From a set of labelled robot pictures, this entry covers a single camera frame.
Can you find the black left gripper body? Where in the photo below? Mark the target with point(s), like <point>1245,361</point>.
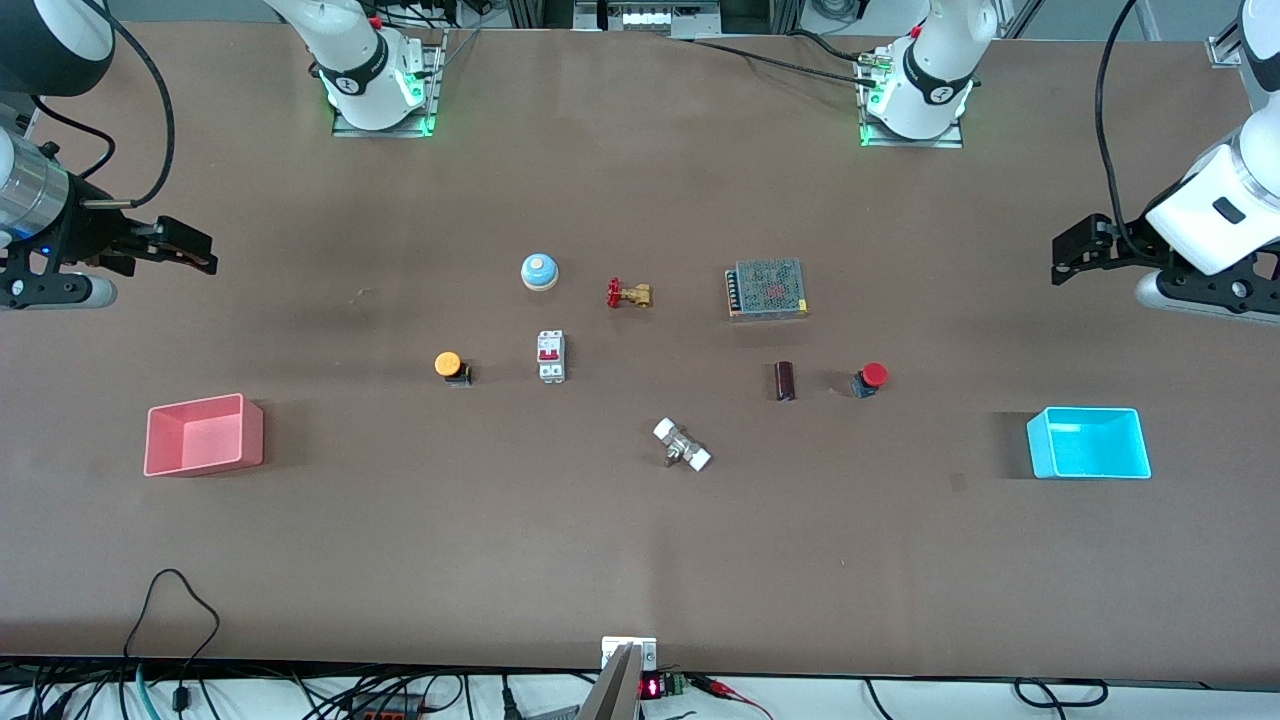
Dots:
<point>1126,249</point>

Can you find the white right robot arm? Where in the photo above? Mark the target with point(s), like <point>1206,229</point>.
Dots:
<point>360,65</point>

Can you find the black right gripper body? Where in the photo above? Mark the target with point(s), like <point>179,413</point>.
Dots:
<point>87,235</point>

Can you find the aluminium profile frame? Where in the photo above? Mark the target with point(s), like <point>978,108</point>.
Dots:
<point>1225,48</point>

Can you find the metal fitting with white ends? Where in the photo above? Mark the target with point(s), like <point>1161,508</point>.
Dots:
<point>682,446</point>

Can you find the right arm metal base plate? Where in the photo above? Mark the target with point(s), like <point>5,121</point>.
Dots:
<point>432,95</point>

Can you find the blue white round bell button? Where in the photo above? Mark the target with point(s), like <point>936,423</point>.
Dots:
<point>539,272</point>

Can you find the pink plastic bin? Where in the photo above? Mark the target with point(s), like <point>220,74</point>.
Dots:
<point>205,440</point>

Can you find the cyan plastic bin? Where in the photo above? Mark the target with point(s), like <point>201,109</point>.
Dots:
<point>1090,445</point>

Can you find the yellow push button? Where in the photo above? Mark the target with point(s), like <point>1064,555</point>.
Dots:
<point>447,364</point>

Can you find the red digit display module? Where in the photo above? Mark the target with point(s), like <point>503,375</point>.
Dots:
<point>662,687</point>

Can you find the red clip lead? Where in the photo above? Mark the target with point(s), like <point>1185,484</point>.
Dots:
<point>725,690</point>

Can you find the grey camera mount strut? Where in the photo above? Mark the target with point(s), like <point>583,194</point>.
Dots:
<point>612,695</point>

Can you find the dark brown cylindrical capacitor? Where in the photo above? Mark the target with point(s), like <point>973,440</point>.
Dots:
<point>785,381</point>

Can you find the metal mesh power supply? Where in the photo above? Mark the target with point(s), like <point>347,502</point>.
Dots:
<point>768,288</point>

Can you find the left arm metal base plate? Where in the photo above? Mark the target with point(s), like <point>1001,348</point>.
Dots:
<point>950,140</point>

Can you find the red push button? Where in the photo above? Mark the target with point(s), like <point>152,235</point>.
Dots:
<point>874,375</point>

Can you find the white metal edge bracket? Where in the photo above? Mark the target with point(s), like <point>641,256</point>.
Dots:
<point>612,648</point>

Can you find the lit device on rack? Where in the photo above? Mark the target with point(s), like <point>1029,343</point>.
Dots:
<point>645,15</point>

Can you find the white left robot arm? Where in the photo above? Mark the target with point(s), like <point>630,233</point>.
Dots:
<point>935,70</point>

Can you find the white red circuit breaker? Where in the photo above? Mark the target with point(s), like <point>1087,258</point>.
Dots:
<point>551,357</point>

